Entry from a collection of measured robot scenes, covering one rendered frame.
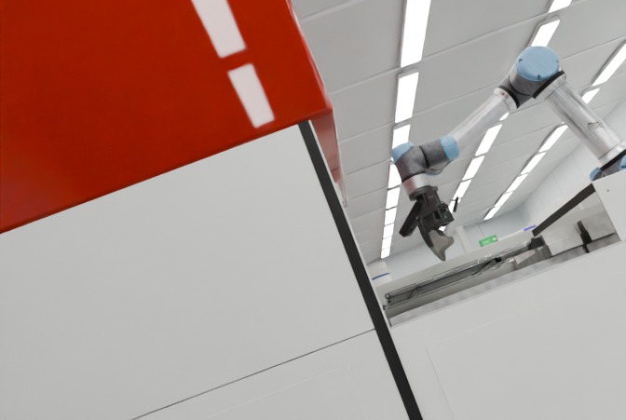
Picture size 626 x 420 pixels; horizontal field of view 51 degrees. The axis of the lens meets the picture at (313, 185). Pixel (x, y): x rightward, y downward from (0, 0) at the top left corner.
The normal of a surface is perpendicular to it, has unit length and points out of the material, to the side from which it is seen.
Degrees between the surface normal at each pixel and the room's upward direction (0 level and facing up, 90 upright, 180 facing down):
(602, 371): 90
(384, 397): 90
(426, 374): 90
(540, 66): 86
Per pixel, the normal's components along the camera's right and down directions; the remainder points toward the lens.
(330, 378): -0.08, -0.26
